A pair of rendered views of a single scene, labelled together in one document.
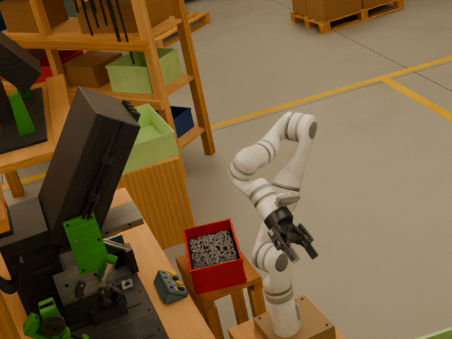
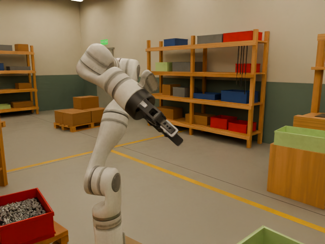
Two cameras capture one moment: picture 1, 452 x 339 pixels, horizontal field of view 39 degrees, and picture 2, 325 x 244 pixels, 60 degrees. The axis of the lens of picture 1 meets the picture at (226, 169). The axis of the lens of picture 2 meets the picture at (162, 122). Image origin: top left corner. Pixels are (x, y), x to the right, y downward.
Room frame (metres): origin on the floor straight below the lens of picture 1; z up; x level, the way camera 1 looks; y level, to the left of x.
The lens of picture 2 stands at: (0.83, 0.21, 1.54)
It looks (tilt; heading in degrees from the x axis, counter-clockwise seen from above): 11 degrees down; 327
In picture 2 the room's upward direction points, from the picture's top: straight up
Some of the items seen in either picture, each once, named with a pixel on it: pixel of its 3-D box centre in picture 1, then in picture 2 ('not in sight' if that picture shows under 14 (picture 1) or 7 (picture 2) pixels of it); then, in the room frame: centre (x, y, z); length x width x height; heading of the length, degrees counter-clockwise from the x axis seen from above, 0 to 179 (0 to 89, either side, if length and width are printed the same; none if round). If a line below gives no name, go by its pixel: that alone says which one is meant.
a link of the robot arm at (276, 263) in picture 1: (274, 268); (105, 192); (1.65, -0.09, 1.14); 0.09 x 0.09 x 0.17; 39
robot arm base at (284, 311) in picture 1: (282, 307); (109, 237); (1.64, -0.09, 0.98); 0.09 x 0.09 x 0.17; 20
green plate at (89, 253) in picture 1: (85, 239); not in sight; (2.01, 0.55, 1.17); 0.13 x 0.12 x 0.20; 17
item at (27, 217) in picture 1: (33, 256); not in sight; (2.12, 0.80, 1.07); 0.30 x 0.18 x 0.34; 17
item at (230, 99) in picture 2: not in sight; (197, 86); (5.85, -3.94, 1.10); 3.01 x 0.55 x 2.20; 11
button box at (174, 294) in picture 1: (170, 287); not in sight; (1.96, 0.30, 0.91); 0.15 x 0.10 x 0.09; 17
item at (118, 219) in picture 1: (91, 229); not in sight; (2.16, 0.56, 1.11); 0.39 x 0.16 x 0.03; 107
